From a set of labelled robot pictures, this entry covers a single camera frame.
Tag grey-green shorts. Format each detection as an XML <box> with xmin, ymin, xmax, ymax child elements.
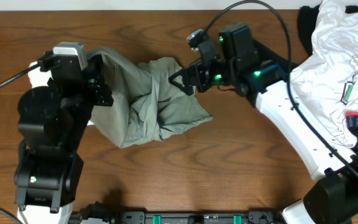
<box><xmin>87</xmin><ymin>47</ymin><xmax>213</xmax><ymax>148</ymax></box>

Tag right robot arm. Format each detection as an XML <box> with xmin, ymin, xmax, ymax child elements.
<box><xmin>169</xmin><ymin>22</ymin><xmax>358</xmax><ymax>223</ymax></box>

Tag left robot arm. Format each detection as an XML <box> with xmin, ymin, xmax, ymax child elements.
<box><xmin>14</xmin><ymin>52</ymin><xmax>113</xmax><ymax>223</ymax></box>

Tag folded white t-shirt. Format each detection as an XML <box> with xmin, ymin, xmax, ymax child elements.
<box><xmin>27</xmin><ymin>61</ymin><xmax>94</xmax><ymax>127</ymax></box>

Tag black garment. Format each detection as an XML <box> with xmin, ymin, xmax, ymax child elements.
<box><xmin>252</xmin><ymin>5</ymin><xmax>358</xmax><ymax>74</ymax></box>

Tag crumpled white shirt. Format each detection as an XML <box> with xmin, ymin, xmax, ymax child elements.
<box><xmin>290</xmin><ymin>1</ymin><xmax>358</xmax><ymax>147</ymax></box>

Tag right black cable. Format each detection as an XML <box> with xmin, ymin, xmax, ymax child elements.
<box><xmin>203</xmin><ymin>0</ymin><xmax>358</xmax><ymax>200</ymax></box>

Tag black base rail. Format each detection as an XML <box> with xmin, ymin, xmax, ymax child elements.
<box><xmin>68</xmin><ymin>201</ymin><xmax>287</xmax><ymax>224</ymax></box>

